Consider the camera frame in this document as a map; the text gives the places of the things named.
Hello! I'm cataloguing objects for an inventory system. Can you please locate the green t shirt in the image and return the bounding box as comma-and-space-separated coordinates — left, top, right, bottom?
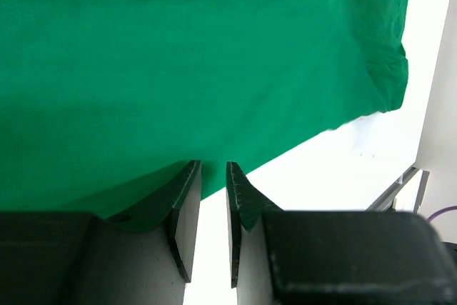
1, 0, 408, 217

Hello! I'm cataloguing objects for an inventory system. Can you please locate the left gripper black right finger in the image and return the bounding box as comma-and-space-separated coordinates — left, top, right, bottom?
226, 161, 281, 304

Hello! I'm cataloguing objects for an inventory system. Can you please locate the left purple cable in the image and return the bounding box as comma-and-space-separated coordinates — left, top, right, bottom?
426, 204, 457, 226

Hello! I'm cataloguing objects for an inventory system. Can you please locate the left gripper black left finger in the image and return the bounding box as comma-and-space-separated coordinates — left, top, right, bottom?
92, 160, 201, 304

